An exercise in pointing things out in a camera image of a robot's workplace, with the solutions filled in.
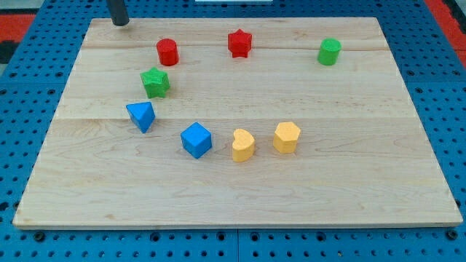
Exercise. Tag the green cylinder block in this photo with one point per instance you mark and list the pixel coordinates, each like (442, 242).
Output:
(329, 51)

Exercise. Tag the yellow heart block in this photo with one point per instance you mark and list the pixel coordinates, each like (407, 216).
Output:
(243, 145)

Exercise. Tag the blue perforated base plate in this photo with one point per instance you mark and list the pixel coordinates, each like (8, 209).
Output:
(35, 77)

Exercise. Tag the blue triangular prism block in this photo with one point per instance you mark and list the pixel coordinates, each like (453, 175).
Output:
(142, 115)

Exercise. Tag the red star block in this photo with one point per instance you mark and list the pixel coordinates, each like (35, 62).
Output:
(240, 43)

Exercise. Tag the light wooden board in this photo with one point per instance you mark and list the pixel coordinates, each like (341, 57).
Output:
(362, 159)

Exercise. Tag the yellow hexagon block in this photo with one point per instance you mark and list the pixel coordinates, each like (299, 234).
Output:
(286, 137)

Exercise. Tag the black cylindrical robot arm tip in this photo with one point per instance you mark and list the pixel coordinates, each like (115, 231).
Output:
(118, 12)

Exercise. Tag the green star block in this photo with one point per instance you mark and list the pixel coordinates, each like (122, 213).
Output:
(155, 82)

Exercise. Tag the red cylinder block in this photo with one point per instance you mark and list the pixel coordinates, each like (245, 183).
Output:
(167, 50)

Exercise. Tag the blue cube block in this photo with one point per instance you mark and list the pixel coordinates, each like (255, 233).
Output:
(196, 140)

